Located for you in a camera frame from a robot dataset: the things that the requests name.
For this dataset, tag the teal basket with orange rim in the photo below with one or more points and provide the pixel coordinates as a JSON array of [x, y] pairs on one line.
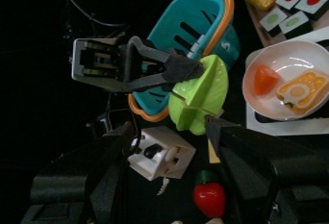
[[193, 32]]

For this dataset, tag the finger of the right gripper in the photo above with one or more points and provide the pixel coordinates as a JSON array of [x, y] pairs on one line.
[[158, 54], [150, 80]]

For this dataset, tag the small white toy key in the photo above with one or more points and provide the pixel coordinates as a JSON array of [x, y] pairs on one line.
[[164, 185]]

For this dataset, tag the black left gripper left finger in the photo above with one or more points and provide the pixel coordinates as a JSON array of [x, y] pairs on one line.
[[73, 183]]

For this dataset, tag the orange toy fruit wedge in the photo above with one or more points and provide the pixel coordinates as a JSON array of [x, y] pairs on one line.
[[265, 80]]

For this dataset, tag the tan wooden block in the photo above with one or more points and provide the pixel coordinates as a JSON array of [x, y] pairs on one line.
[[213, 154]]

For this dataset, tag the toy toast with egg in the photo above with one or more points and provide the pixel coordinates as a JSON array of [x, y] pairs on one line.
[[304, 90]]

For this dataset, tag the white toy cube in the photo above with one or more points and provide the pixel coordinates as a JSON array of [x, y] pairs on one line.
[[172, 157]]

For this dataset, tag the red toy pepper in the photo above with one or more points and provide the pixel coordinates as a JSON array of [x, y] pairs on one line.
[[209, 197]]

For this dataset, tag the white bowl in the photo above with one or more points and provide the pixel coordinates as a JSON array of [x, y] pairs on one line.
[[291, 58]]

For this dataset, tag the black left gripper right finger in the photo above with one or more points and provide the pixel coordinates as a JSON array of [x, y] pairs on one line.
[[275, 176]]

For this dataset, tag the toy sushi with green dot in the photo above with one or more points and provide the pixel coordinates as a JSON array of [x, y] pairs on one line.
[[295, 23], [275, 19]]

